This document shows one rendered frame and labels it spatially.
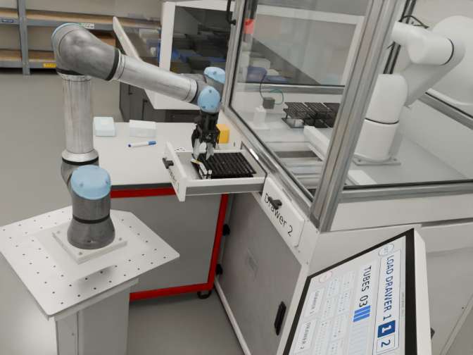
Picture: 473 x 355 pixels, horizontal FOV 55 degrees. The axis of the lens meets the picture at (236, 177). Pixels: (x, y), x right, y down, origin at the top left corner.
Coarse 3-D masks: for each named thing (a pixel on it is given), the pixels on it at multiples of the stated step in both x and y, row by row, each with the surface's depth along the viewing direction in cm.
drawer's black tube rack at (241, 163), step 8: (240, 152) 194; (200, 160) 182; (208, 160) 183; (216, 160) 185; (224, 160) 186; (232, 160) 188; (240, 160) 194; (208, 168) 177; (216, 168) 178; (224, 168) 179; (232, 168) 180; (240, 168) 181; (248, 168) 182; (200, 176) 177; (216, 176) 179; (224, 176) 180; (232, 176) 181; (240, 176) 182; (248, 176) 183
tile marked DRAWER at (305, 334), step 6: (306, 324) 100; (312, 324) 99; (300, 330) 100; (306, 330) 98; (312, 330) 97; (300, 336) 98; (306, 336) 96; (312, 336) 95; (300, 342) 96; (306, 342) 94; (294, 348) 95; (300, 348) 94; (306, 348) 92
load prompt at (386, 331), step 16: (384, 256) 102; (400, 256) 98; (384, 272) 97; (400, 272) 93; (384, 288) 92; (400, 288) 88; (384, 304) 87; (384, 320) 83; (384, 336) 80; (384, 352) 76
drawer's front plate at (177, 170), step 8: (168, 144) 184; (168, 152) 182; (168, 160) 182; (176, 160) 173; (176, 168) 171; (176, 176) 172; (184, 176) 164; (176, 184) 172; (184, 184) 165; (176, 192) 173; (184, 192) 167
